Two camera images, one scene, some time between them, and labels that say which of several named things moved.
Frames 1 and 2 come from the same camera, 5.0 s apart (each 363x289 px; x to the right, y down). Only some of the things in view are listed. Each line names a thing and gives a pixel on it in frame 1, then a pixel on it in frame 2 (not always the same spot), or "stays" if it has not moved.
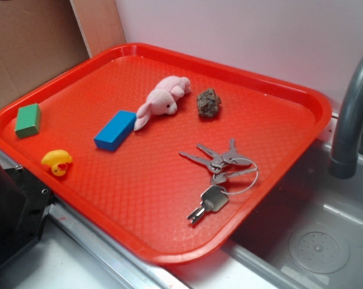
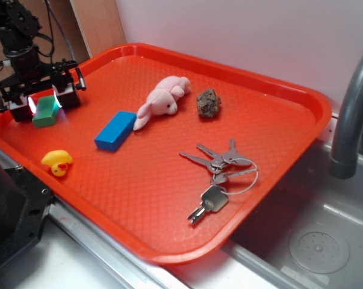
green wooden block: [28, 121] -> [46, 111]
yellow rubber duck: [59, 159] stays
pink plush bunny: [162, 99] stays
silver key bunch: [232, 172] stays
